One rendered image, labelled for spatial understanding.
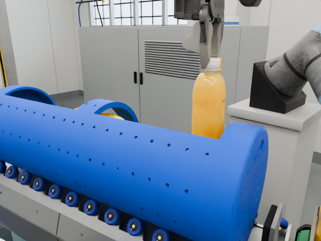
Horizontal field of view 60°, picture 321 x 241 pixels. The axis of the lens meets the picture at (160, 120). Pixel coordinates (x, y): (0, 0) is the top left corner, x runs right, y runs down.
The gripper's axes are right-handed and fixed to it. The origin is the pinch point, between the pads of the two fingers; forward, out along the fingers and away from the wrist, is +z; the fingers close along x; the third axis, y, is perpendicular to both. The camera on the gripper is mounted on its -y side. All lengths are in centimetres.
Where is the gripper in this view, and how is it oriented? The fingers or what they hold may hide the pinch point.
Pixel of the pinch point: (211, 61)
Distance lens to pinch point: 60.5
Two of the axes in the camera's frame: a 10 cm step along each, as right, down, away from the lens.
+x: -5.2, 2.7, -8.1
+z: 0.1, 9.5, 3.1
